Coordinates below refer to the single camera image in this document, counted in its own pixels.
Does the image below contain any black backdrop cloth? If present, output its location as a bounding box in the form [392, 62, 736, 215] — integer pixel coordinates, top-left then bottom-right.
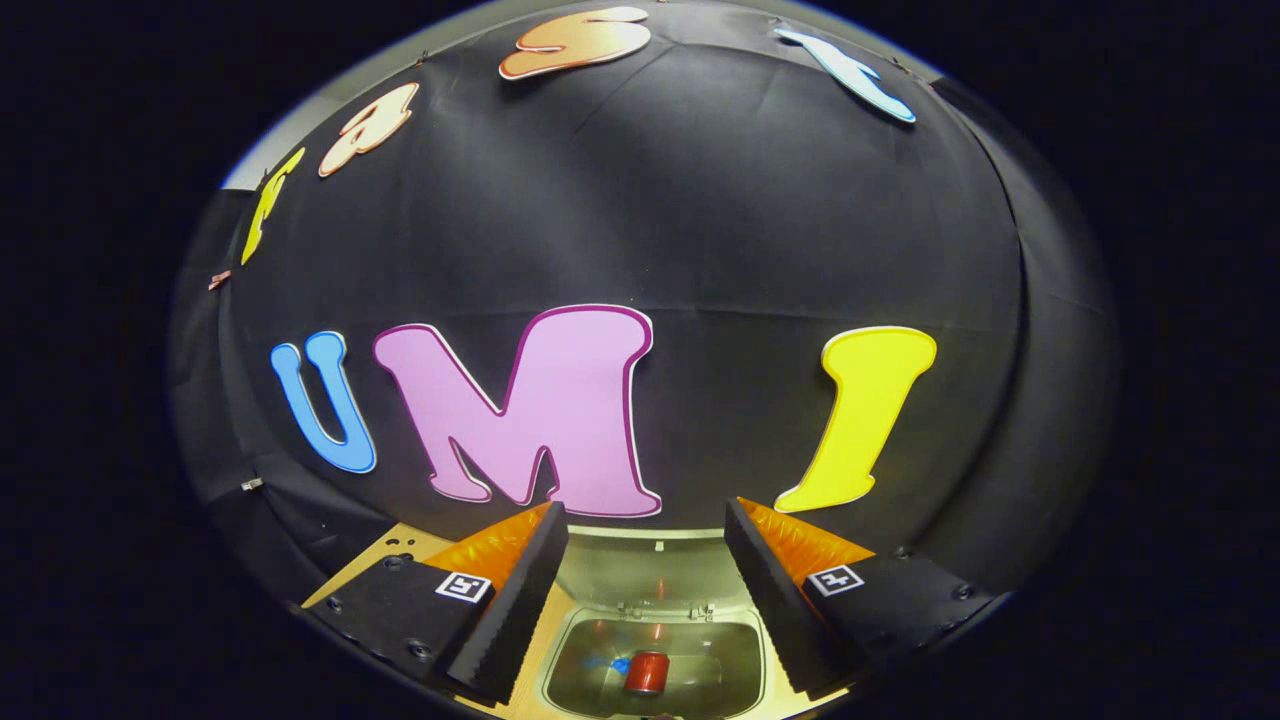
[168, 0, 1119, 621]

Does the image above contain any red pop can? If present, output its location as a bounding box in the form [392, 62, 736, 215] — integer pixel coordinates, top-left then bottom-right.
[625, 651, 671, 695]

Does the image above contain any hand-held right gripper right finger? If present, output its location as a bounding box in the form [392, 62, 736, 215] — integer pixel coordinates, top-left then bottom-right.
[723, 496, 996, 701]

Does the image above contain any wooden desktop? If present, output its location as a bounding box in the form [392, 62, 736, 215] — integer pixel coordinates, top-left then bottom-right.
[300, 522, 851, 720]

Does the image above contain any pale green desktop garbage bin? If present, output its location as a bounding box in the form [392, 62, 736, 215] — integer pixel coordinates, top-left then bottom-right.
[540, 527, 791, 720]

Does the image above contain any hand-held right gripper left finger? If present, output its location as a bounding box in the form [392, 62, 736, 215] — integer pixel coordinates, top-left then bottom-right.
[303, 500, 571, 705]

